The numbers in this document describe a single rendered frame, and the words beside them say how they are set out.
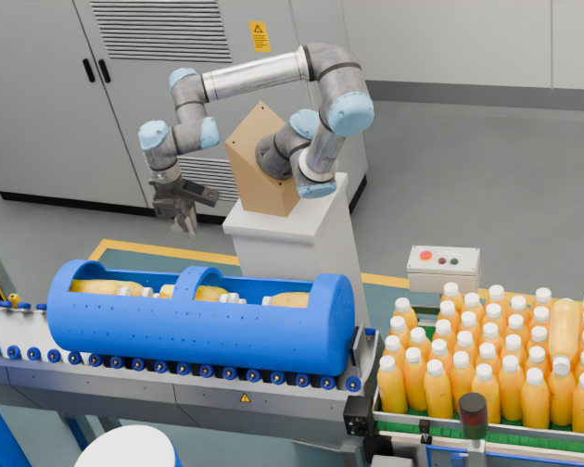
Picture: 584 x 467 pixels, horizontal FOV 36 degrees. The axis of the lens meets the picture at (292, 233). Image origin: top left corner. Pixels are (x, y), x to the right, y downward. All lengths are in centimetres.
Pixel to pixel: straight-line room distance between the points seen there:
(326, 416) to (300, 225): 60
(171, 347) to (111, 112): 218
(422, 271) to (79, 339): 103
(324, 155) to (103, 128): 238
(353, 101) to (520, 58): 294
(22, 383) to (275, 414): 87
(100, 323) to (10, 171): 275
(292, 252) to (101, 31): 183
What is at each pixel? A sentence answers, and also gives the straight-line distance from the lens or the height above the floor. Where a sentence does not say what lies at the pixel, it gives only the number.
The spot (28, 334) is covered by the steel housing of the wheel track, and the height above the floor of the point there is 93.
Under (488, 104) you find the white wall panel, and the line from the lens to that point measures 531.
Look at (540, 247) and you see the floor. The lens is 439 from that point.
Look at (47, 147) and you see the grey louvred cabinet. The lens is 506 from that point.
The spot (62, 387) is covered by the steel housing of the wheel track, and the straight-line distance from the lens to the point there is 304.
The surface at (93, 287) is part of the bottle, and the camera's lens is 280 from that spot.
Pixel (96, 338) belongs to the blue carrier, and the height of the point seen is 111.
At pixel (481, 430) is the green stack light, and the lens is 217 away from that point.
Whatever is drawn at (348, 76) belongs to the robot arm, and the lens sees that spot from 230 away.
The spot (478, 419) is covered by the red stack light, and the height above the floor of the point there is 123.
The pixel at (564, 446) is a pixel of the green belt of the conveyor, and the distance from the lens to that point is 251.
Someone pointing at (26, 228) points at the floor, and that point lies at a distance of 533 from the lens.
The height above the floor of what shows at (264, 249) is 105.
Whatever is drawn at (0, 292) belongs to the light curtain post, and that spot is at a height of 81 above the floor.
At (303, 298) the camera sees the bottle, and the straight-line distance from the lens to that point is 253.
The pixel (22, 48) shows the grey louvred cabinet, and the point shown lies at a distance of 472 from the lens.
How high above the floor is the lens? 292
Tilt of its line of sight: 39 degrees down
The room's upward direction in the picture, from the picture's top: 14 degrees counter-clockwise
